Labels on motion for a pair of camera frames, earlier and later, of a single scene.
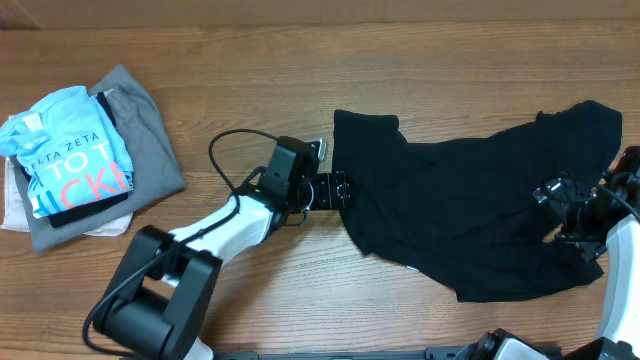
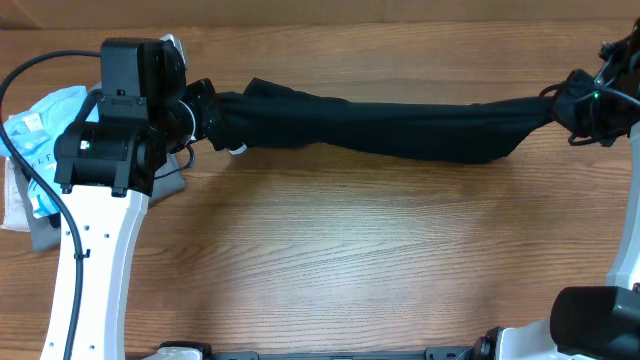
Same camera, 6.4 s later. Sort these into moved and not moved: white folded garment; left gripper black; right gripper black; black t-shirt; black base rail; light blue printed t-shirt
Moved: left gripper black; right gripper black; black t-shirt
Not moved: white folded garment; light blue printed t-shirt; black base rail
